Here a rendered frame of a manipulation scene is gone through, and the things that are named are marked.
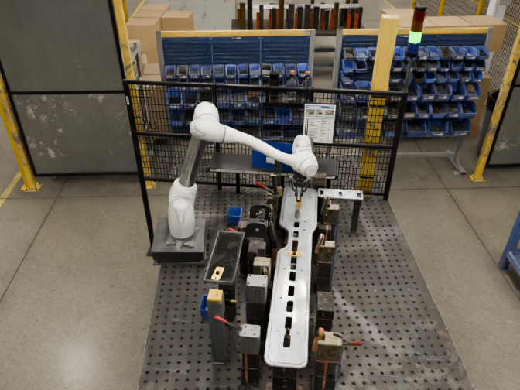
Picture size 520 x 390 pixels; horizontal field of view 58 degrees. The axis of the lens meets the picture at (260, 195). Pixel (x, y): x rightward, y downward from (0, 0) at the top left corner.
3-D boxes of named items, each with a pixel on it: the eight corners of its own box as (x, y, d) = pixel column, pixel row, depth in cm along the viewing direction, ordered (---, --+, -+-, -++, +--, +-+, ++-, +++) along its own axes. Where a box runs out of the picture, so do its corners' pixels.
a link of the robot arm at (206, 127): (226, 128, 252) (224, 116, 263) (193, 121, 247) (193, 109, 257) (220, 148, 259) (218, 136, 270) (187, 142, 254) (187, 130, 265)
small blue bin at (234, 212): (240, 227, 325) (240, 216, 320) (226, 225, 326) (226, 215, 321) (242, 217, 334) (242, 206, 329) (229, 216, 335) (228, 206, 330)
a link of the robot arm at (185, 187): (165, 215, 299) (166, 193, 316) (190, 219, 304) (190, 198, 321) (196, 111, 257) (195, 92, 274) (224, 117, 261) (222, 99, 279)
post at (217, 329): (226, 365, 234) (222, 304, 209) (210, 364, 235) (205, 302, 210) (228, 353, 240) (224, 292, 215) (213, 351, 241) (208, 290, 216)
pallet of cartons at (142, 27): (192, 100, 679) (185, 25, 620) (136, 99, 680) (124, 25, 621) (201, 70, 778) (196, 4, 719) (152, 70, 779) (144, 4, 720)
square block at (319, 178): (322, 221, 330) (326, 178, 310) (310, 220, 331) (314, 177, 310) (322, 214, 337) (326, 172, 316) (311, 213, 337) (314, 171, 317)
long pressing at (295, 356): (313, 370, 199) (313, 367, 198) (260, 364, 201) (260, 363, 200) (317, 189, 312) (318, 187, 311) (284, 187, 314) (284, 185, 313)
